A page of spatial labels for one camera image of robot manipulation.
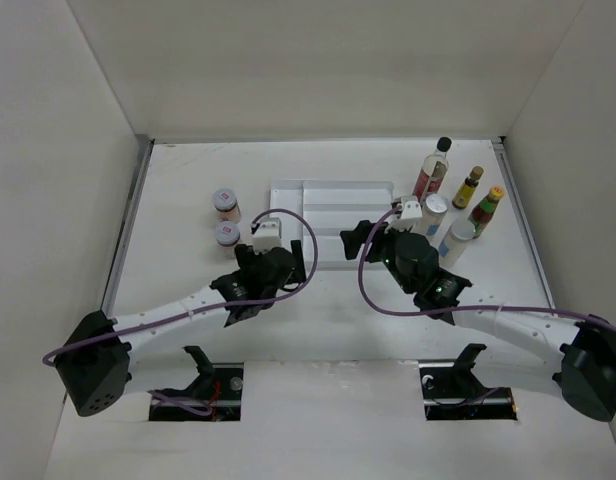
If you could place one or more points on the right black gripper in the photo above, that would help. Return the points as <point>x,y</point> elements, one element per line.
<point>354,238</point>

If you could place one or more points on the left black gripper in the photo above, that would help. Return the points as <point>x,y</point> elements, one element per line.
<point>247,258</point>

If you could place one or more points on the sauce jar grey lid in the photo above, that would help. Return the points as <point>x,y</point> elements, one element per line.
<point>226,204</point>
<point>228,237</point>

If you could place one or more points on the tall clear red-label bottle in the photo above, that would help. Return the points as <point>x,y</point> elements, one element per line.
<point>433,171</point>

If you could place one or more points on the white bead jar grey lid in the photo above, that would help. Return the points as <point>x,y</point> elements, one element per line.
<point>456,239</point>

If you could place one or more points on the small yellow-label dark bottle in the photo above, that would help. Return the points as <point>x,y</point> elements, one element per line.
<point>466,191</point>

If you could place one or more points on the green red chili sauce bottle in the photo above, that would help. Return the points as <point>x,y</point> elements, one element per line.
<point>483,212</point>

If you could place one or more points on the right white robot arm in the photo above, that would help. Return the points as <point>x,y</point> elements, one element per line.
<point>576,353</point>

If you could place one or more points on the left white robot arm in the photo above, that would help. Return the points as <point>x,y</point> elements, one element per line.
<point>156,351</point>

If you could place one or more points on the white compartment tray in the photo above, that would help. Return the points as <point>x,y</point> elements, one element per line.
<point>330,207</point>

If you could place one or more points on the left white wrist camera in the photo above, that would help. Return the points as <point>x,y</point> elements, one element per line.
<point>266,235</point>

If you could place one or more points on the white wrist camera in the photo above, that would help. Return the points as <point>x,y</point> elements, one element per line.
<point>266,235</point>
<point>408,215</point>

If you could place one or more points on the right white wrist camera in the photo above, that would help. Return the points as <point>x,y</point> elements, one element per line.
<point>408,215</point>

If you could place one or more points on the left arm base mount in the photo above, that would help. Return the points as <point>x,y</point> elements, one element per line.
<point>213,395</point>

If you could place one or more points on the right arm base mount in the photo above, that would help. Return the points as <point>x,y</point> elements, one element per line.
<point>451,392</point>

